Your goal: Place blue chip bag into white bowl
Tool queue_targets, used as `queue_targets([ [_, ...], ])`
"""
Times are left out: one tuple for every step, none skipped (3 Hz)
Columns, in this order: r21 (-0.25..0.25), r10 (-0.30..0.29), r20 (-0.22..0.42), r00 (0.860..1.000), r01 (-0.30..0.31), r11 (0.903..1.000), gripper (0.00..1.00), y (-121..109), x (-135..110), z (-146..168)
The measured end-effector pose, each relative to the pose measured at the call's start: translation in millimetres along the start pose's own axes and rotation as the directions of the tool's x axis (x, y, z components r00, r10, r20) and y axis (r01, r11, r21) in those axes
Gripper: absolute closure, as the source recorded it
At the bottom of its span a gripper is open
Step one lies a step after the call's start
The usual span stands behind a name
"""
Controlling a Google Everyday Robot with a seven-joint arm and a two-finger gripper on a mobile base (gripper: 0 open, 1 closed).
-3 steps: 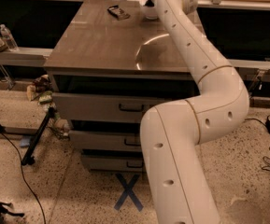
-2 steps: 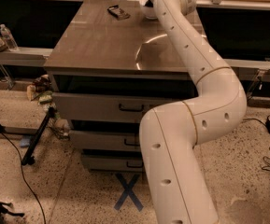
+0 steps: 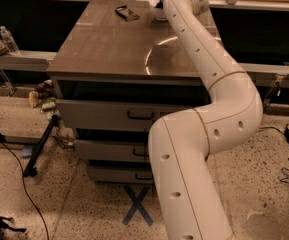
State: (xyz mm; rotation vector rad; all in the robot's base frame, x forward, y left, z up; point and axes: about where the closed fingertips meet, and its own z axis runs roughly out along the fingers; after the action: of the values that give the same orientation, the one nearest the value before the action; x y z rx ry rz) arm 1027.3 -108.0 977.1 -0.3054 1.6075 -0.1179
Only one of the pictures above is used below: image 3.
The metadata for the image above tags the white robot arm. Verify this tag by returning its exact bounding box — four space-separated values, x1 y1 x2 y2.
148 0 263 240

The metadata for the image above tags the white bowl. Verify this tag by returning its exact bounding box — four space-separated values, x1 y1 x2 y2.
149 0 167 21

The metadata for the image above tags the grey three-drawer cabinet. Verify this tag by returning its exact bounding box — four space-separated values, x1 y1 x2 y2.
47 0 210 170

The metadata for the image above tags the middle grey drawer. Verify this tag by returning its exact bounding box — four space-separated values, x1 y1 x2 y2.
74 140 149 163

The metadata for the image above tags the grey drawer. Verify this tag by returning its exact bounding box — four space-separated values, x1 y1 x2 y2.
55 98 198 133
86 166 154 184
74 140 149 163

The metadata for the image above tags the top grey drawer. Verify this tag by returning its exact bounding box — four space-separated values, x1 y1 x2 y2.
55 98 198 133

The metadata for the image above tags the bottom grey drawer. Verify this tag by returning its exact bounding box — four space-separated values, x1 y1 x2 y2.
86 166 154 184

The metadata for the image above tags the blue tape cross mark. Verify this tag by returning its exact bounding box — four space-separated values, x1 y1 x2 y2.
122 185 154 226

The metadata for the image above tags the pile of snack packets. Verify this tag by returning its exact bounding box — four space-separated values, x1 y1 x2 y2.
28 80 75 149

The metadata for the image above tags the small dark snack packet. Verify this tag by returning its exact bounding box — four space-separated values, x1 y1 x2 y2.
115 5 139 22

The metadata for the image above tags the black tripod leg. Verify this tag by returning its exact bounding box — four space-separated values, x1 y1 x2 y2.
23 115 59 177

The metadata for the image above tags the clear plastic water bottle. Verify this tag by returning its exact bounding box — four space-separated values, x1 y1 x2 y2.
0 26 20 55

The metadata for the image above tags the black floor cable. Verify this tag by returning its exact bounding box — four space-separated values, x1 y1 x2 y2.
0 140 51 240

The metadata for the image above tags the black strap on floor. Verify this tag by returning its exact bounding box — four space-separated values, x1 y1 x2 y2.
0 215 28 235

